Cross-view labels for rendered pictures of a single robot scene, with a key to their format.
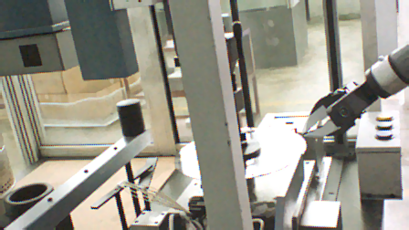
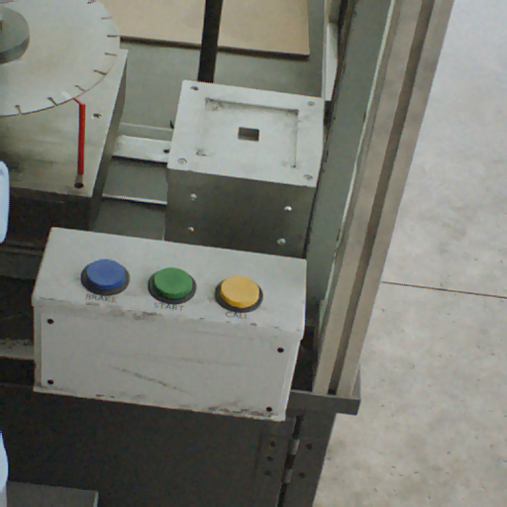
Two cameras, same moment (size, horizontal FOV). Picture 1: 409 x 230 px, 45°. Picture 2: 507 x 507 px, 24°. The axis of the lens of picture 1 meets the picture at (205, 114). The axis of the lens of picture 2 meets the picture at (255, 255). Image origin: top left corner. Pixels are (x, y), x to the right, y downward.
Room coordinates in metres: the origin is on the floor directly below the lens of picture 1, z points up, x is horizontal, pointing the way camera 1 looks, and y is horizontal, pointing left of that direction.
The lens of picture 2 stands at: (0.96, -1.32, 1.77)
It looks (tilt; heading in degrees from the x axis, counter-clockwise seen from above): 43 degrees down; 65
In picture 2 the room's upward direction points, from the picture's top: 9 degrees clockwise
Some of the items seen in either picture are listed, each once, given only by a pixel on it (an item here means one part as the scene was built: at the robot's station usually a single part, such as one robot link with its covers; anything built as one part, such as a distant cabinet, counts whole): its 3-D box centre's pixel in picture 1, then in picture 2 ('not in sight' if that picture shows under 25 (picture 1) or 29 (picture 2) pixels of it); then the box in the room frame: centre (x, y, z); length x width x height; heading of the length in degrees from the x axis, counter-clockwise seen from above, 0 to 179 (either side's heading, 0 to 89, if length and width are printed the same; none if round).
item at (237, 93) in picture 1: (227, 70); not in sight; (1.06, -0.07, 1.17); 0.06 x 0.05 x 0.20; 148
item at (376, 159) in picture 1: (380, 151); (168, 326); (1.27, -0.47, 0.82); 0.28 x 0.11 x 0.15; 157
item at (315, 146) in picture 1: (291, 144); (242, 180); (1.43, -0.25, 0.82); 0.18 x 0.18 x 0.15; 67
